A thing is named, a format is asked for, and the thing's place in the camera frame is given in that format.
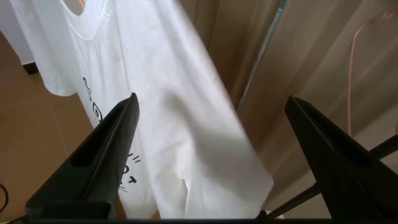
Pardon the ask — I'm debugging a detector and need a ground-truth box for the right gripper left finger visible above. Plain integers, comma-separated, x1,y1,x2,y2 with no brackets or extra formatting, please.
25,92,140,220

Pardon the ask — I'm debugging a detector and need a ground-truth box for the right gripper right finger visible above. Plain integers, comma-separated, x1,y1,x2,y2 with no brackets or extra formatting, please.
284,95,398,219

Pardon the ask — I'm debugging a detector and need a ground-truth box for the white printed t-shirt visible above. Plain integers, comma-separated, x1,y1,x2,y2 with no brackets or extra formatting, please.
9,0,274,220

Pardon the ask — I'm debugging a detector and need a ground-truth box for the black clothes rack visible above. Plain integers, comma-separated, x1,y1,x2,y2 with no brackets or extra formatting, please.
256,134,398,220

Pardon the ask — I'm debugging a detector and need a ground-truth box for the beige curtain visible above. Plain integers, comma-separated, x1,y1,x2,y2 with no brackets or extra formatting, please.
177,0,398,218

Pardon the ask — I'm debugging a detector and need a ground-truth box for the black cable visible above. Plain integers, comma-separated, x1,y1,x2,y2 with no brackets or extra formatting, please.
0,183,9,215

